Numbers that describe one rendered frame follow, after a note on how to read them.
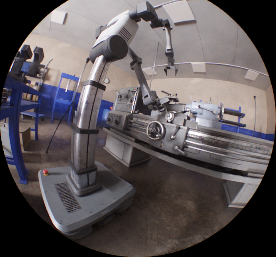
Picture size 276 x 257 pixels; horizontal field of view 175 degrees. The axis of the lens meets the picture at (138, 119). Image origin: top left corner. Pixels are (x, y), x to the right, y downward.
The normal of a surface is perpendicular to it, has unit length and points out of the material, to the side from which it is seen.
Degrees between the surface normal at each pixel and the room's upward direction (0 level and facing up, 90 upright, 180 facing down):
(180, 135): 90
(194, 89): 90
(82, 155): 90
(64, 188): 0
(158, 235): 0
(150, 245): 0
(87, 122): 90
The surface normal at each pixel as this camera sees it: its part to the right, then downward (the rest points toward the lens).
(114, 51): 0.83, 0.18
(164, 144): -0.63, -0.13
